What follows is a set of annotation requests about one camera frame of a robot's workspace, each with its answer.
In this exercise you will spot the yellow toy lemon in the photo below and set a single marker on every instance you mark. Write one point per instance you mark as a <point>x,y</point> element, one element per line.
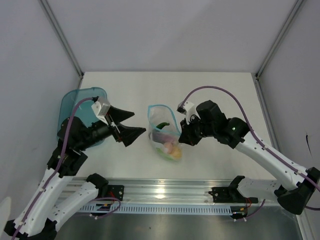
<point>176,152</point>

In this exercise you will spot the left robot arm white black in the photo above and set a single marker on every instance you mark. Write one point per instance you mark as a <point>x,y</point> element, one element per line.
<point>43,217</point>

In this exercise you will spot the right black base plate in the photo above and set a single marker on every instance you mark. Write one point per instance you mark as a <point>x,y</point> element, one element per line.
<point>230,195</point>

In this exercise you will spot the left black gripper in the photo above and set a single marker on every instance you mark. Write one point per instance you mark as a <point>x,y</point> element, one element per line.
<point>128,134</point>

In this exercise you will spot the right aluminium frame post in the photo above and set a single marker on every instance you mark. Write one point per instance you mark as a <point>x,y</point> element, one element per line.
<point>282,33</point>

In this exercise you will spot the clear zip top bag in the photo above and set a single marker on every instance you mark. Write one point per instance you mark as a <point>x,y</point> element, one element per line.
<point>157,114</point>

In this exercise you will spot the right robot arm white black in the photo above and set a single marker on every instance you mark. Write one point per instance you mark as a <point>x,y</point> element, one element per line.
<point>293,185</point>

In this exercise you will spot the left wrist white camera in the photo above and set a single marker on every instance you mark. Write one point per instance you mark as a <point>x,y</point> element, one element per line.
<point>100,108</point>

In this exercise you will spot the purple toy eggplant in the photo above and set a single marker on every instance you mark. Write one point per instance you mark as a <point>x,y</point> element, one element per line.
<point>162,138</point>

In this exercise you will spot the dark green toy chili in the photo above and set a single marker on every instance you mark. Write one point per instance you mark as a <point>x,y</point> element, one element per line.
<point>161,125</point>

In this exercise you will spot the aluminium frame post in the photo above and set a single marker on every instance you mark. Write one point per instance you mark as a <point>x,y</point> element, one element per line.
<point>52,19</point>
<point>282,33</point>

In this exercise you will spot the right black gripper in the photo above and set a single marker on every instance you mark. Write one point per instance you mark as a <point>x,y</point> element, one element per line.
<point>186,136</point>

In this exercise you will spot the wrist white camera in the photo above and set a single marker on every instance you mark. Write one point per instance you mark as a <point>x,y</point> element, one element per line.
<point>100,108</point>
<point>187,108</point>

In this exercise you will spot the aluminium mounting rail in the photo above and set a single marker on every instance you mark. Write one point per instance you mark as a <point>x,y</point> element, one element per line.
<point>168,191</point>

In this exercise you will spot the pink toy food piece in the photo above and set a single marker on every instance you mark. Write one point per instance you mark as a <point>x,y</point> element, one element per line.
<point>168,147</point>

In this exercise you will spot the left aluminium frame post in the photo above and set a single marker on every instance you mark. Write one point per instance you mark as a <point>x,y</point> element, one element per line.
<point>52,19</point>

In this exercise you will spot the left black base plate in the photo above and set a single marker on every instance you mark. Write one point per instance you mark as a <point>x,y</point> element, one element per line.
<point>116,191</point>

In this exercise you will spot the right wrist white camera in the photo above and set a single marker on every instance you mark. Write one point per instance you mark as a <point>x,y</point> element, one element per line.
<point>187,108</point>

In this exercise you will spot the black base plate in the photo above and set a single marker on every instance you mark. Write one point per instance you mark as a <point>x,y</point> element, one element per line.
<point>230,195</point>
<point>116,191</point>

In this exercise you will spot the white slotted cable duct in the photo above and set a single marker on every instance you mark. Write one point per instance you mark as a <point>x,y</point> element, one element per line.
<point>161,209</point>

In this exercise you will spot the teal plastic bin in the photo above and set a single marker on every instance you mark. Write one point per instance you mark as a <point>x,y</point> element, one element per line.
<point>75,105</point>

